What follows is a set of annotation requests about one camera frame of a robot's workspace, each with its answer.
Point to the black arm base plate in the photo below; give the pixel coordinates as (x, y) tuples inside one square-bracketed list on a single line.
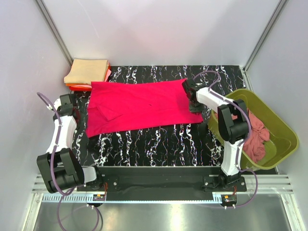
[(200, 178)]

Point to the white slotted cable duct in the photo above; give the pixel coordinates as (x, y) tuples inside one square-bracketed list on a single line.
[(204, 198)]

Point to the aluminium frame post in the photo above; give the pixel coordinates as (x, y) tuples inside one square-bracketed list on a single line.
[(54, 30), (266, 31)]

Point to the left aluminium frame post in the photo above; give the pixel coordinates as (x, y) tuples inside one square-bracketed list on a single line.
[(54, 30)]

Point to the aluminium rail front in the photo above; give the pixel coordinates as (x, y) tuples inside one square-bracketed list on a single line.
[(266, 184)]

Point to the folded red orange t shirts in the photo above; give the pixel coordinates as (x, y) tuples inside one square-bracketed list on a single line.
[(86, 87)]

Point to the right aluminium frame post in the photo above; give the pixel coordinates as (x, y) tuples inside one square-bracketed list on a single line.
[(266, 31)]

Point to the dusty pink crumpled t shirt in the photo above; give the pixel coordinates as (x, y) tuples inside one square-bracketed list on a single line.
[(254, 146)]

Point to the folded beige t shirt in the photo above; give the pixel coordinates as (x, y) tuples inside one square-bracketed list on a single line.
[(87, 71)]

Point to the bright pink t shirt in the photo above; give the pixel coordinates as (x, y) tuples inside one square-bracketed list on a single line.
[(115, 107)]

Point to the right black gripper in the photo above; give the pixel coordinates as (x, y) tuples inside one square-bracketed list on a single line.
[(188, 90)]

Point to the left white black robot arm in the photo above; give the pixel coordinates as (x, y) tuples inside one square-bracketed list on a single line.
[(59, 168)]

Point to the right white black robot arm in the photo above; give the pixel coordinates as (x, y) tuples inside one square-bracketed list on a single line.
[(234, 127)]

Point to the olive green plastic bin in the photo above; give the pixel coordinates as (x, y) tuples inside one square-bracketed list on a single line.
[(283, 140)]

